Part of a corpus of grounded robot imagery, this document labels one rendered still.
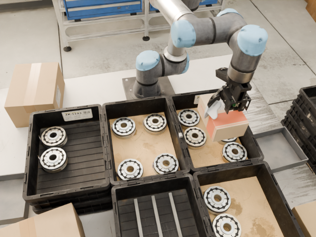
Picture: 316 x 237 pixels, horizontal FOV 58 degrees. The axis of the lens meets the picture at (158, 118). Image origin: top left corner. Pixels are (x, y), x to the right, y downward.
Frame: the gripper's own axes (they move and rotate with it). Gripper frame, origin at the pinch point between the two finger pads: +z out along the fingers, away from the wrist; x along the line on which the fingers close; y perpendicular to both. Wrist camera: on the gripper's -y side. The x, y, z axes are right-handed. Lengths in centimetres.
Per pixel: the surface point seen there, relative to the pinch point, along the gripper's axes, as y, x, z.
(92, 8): -195, -32, 69
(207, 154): 1.0, -1.1, 26.7
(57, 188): 2, -64, 27
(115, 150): -10.4, -39.1, 26.8
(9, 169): -20, -87, 40
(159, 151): -5.3, -20.8, 26.8
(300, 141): -22, 85, 79
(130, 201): 13.2, -37.5, 26.8
